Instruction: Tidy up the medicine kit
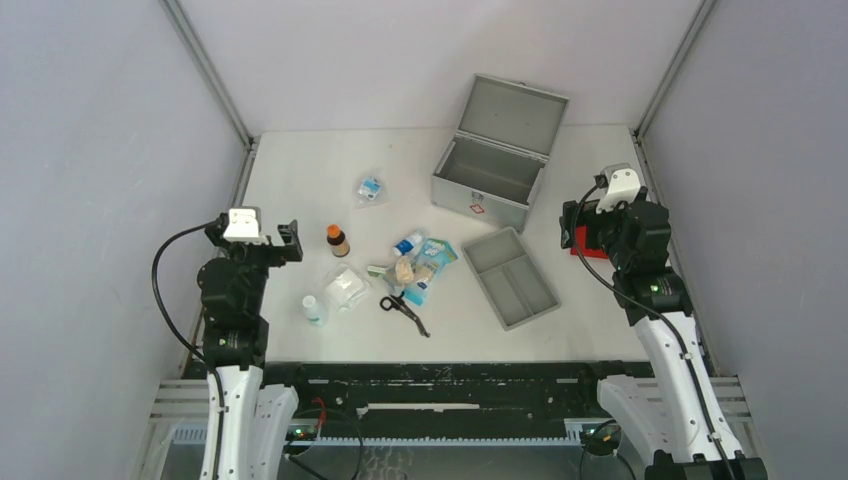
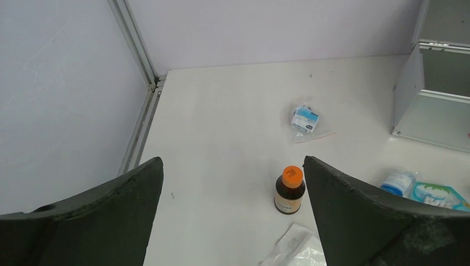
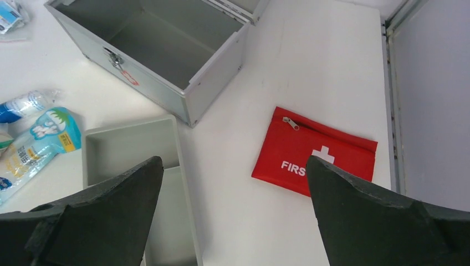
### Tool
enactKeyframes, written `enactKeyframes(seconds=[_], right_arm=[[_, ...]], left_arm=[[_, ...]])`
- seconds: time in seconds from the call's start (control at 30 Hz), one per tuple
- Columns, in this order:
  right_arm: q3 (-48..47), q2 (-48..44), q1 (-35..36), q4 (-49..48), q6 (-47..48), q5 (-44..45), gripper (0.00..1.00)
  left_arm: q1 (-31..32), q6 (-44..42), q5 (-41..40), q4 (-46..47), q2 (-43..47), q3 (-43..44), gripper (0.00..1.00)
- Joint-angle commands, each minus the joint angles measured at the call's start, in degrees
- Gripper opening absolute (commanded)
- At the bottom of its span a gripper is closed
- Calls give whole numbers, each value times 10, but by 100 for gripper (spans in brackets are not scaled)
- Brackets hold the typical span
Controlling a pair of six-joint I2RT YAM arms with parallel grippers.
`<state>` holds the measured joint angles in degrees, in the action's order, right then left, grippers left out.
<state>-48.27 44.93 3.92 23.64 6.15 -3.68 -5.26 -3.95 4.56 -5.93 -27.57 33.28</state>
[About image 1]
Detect brown bottle orange cap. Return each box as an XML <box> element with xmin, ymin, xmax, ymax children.
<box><xmin>326</xmin><ymin>224</ymin><xmax>350</xmax><ymax>258</ymax></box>

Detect grey plastic divider tray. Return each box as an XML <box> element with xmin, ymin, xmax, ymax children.
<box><xmin>462</xmin><ymin>227</ymin><xmax>561</xmax><ymax>331</ymax></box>

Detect grey metal medicine box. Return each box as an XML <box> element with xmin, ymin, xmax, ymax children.
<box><xmin>431</xmin><ymin>74</ymin><xmax>570</xmax><ymax>233</ymax></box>

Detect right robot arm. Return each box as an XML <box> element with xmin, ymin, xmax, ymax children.
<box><xmin>559</xmin><ymin>188</ymin><xmax>768</xmax><ymax>479</ymax></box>

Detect small green white box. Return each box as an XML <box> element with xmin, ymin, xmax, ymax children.
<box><xmin>366</xmin><ymin>265</ymin><xmax>389</xmax><ymax>277</ymax></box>

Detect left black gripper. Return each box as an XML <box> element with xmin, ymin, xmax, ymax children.
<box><xmin>206</xmin><ymin>220</ymin><xmax>301</xmax><ymax>313</ymax></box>

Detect beige bandage roll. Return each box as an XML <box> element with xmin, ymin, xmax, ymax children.
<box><xmin>395</xmin><ymin>255</ymin><xmax>415</xmax><ymax>285</ymax></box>

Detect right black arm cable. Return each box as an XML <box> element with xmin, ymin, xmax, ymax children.
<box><xmin>569</xmin><ymin>175</ymin><xmax>740</xmax><ymax>465</ymax></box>

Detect blue plaster packet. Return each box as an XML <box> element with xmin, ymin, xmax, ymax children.
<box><xmin>404</xmin><ymin>238</ymin><xmax>458</xmax><ymax>306</ymax></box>

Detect bagged white gauze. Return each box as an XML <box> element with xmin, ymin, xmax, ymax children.
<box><xmin>323</xmin><ymin>263</ymin><xmax>371</xmax><ymax>313</ymax></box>

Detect red first aid pouch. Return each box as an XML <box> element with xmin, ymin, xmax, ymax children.
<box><xmin>570</xmin><ymin>226</ymin><xmax>608</xmax><ymax>259</ymax></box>

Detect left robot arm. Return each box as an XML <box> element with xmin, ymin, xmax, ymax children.
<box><xmin>196</xmin><ymin>207</ymin><xmax>313</xmax><ymax>479</ymax></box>

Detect black medical scissors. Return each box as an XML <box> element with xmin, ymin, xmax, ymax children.
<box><xmin>379</xmin><ymin>292</ymin><xmax>431</xmax><ymax>338</ymax></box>

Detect clear bottle white cap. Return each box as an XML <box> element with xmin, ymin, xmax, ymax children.
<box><xmin>301</xmin><ymin>295</ymin><xmax>328</xmax><ymax>326</ymax></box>

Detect bagged small blue box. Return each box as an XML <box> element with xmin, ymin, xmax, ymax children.
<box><xmin>354</xmin><ymin>175</ymin><xmax>389</xmax><ymax>208</ymax></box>

